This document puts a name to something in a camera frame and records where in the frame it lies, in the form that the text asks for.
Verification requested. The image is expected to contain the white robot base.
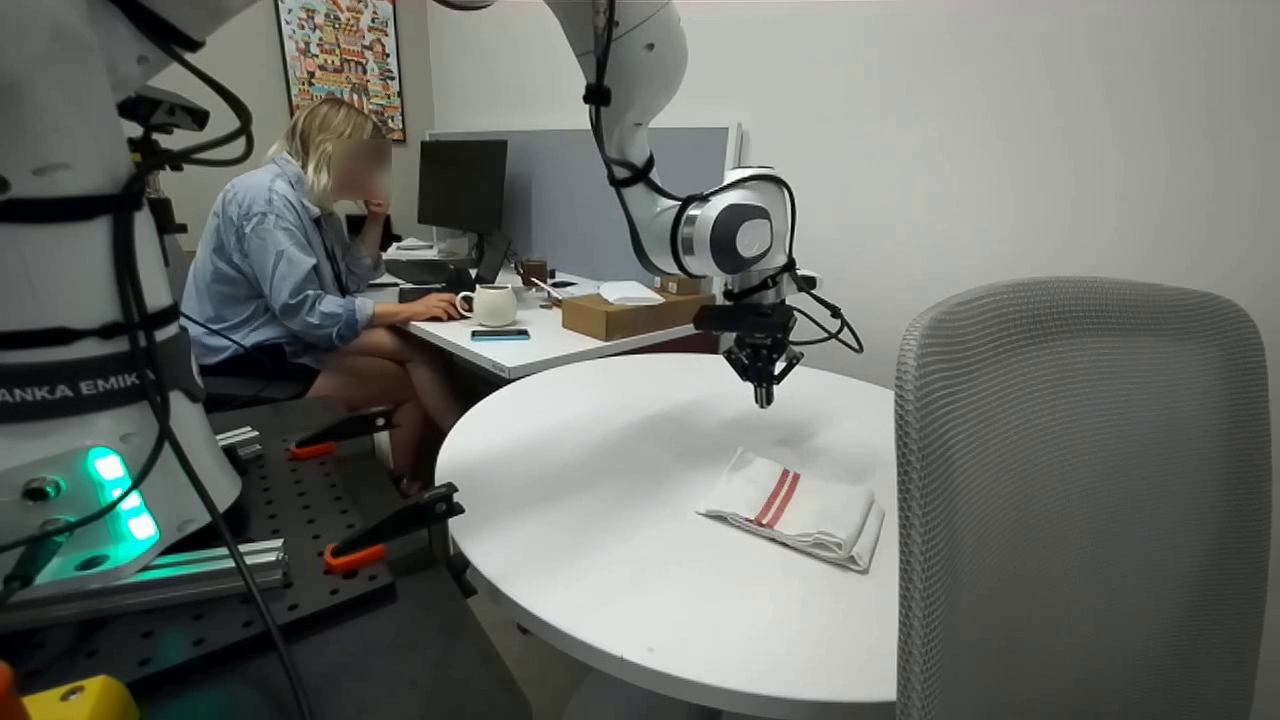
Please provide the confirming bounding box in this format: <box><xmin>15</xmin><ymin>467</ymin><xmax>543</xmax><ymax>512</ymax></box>
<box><xmin>0</xmin><ymin>0</ymin><xmax>254</xmax><ymax>595</ymax></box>

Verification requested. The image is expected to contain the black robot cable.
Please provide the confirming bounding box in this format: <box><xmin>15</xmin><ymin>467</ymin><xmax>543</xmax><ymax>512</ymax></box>
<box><xmin>106</xmin><ymin>0</ymin><xmax>318</xmax><ymax>720</ymax></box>

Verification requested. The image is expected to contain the black perforated mounting board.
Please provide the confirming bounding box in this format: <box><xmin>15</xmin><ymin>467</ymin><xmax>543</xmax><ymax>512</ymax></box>
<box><xmin>0</xmin><ymin>444</ymin><xmax>410</xmax><ymax>685</ymax></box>

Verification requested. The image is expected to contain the yellow object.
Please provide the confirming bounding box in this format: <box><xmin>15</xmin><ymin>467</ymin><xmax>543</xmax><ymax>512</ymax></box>
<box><xmin>24</xmin><ymin>674</ymin><xmax>141</xmax><ymax>720</ymax></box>

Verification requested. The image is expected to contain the blue smartphone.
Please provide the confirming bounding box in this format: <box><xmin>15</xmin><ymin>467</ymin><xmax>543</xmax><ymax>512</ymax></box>
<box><xmin>468</xmin><ymin>328</ymin><xmax>534</xmax><ymax>339</ymax></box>

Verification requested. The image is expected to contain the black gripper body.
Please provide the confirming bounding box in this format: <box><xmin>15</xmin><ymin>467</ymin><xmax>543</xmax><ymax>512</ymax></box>
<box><xmin>694</xmin><ymin>302</ymin><xmax>801</xmax><ymax>380</ymax></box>

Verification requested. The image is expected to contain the colourful wall poster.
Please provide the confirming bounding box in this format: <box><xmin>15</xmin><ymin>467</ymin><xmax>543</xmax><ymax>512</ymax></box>
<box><xmin>273</xmin><ymin>0</ymin><xmax>410</xmax><ymax>140</ymax></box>

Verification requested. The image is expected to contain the black orange-handled clamp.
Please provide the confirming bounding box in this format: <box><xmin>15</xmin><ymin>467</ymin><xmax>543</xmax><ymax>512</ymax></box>
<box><xmin>290</xmin><ymin>413</ymin><xmax>393</xmax><ymax>461</ymax></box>
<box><xmin>322</xmin><ymin>485</ymin><xmax>463</xmax><ymax>575</ymax></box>

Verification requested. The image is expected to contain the grey mesh office chair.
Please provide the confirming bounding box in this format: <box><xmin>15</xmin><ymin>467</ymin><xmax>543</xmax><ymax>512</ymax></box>
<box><xmin>895</xmin><ymin>279</ymin><xmax>1273</xmax><ymax>720</ymax></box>

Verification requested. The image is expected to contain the grey partition screen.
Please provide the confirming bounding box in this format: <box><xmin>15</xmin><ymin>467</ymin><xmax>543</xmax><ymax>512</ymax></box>
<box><xmin>421</xmin><ymin>123</ymin><xmax>743</xmax><ymax>282</ymax></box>

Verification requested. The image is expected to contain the white towel with red stripes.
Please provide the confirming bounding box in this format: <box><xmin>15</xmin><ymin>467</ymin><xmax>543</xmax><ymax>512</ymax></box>
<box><xmin>701</xmin><ymin>456</ymin><xmax>886</xmax><ymax>575</ymax></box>

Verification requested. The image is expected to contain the white desk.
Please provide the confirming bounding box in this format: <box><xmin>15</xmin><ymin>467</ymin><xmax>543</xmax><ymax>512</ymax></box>
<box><xmin>410</xmin><ymin>277</ymin><xmax>714</xmax><ymax>380</ymax></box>

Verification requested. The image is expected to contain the brown cardboard box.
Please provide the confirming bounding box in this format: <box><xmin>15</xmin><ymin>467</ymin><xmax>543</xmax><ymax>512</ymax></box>
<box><xmin>559</xmin><ymin>296</ymin><xmax>703</xmax><ymax>339</ymax></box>

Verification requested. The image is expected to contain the white envelope paper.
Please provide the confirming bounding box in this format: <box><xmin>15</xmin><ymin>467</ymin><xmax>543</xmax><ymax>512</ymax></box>
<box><xmin>596</xmin><ymin>279</ymin><xmax>666</xmax><ymax>306</ymax></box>

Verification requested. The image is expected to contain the white mug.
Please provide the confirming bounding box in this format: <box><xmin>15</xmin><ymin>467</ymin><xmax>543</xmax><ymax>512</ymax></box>
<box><xmin>455</xmin><ymin>282</ymin><xmax>518</xmax><ymax>328</ymax></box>

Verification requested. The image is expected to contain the black computer monitor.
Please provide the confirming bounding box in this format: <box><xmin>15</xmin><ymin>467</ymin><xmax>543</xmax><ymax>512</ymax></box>
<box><xmin>416</xmin><ymin>140</ymin><xmax>510</xmax><ymax>258</ymax></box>

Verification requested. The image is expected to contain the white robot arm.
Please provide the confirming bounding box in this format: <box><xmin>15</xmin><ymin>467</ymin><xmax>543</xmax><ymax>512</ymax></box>
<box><xmin>541</xmin><ymin>0</ymin><xmax>801</xmax><ymax>407</ymax></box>

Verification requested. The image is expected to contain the blonde woman in blue shirt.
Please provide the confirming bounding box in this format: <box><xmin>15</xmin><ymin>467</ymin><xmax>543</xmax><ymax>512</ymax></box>
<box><xmin>179</xmin><ymin>94</ymin><xmax>462</xmax><ymax>487</ymax></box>

